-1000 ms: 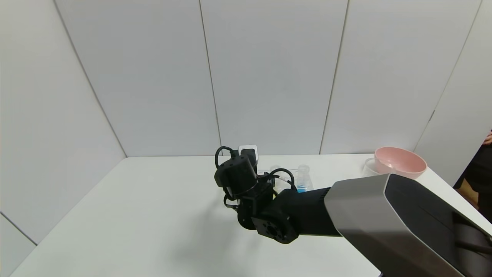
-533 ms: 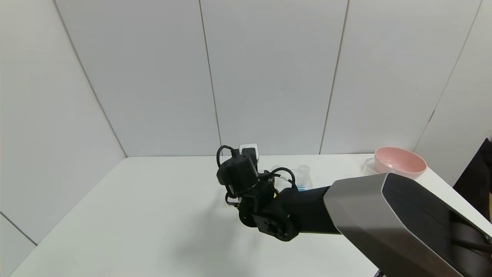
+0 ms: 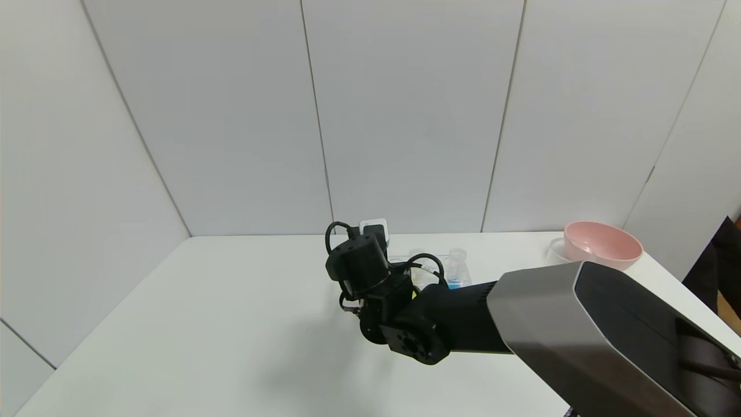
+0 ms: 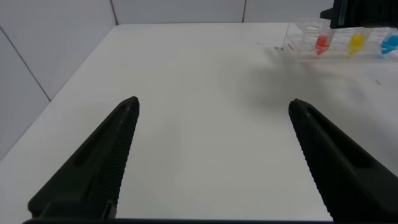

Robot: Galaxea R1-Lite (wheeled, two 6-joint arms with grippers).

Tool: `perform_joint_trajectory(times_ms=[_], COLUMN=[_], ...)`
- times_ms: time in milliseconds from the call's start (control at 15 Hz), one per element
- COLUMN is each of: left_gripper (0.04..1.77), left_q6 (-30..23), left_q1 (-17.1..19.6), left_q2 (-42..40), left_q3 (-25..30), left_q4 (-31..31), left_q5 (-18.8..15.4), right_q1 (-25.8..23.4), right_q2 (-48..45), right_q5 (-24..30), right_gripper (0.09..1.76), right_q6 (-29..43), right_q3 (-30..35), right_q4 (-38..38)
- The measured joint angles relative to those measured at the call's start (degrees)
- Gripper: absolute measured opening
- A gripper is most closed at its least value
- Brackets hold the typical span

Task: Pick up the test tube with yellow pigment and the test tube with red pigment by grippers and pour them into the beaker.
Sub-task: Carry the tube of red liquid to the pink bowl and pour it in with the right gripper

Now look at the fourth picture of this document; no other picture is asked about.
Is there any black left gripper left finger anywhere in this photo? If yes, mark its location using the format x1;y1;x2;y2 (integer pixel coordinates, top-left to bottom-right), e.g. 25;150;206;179
27;95;140;218

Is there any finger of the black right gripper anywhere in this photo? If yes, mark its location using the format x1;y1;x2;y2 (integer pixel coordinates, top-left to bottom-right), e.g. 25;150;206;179
320;0;398;29

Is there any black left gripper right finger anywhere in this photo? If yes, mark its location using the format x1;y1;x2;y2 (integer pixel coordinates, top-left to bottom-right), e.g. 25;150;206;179
288;98;398;222

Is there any test tube with yellow pigment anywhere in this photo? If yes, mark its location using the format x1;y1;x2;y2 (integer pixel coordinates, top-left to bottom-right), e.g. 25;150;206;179
346;29;368;57

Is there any test tube with red pigment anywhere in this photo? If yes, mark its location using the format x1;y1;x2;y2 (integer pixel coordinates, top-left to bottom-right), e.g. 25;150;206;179
314;28;335;56

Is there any test tube with blue pigment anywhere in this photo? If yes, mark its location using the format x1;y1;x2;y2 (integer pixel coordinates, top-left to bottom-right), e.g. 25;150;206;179
379;30;398;55

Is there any clear acrylic test tube rack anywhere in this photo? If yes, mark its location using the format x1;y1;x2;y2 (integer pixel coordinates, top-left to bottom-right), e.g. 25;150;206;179
282;20;398;62

